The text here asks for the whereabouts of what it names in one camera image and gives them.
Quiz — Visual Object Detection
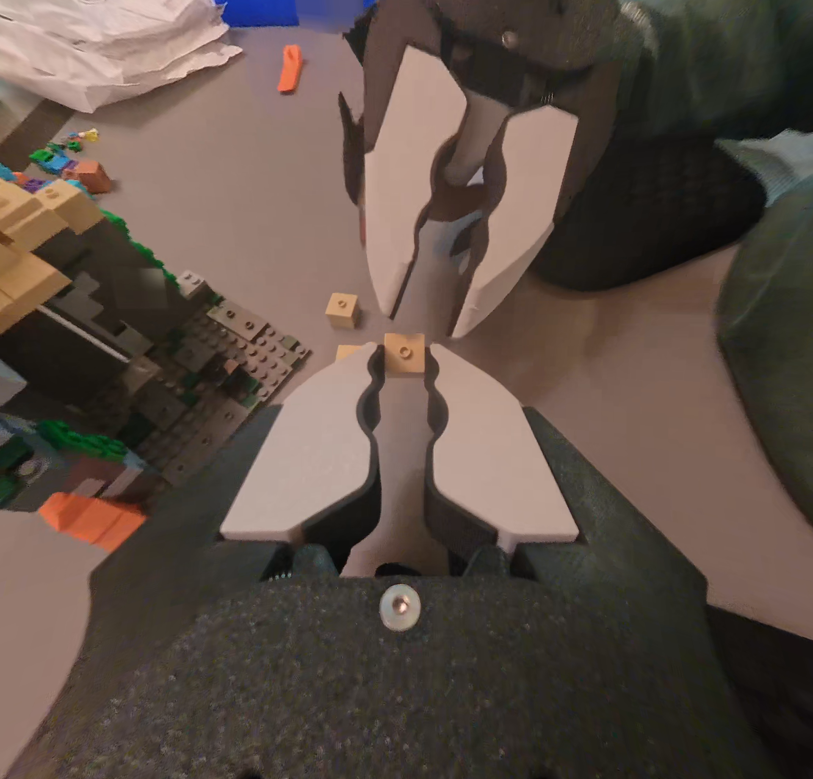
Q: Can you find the toy brick building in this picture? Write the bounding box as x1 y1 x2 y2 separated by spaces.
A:
0 176 312 554

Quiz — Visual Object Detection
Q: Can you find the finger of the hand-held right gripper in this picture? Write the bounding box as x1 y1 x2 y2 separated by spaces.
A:
364 44 469 319
450 105 580 340

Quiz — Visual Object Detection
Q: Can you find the grey desk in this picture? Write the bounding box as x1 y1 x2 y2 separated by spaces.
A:
0 23 813 779

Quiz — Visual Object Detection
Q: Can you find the orange brick separator tool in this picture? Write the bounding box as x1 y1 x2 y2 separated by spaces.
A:
277 45 304 95

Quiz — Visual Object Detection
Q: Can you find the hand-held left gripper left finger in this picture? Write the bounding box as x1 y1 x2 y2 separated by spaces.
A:
219 342 384 545

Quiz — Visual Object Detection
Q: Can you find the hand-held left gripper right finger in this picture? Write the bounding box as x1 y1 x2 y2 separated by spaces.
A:
422 344 580 554

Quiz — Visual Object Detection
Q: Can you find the pile of small toy figures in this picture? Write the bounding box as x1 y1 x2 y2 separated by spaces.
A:
28 128 115 196

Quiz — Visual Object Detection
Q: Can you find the black textured pad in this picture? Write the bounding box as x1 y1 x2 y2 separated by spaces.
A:
530 128 768 292

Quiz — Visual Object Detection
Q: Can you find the white paper bag pile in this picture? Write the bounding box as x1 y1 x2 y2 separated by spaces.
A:
0 0 243 114

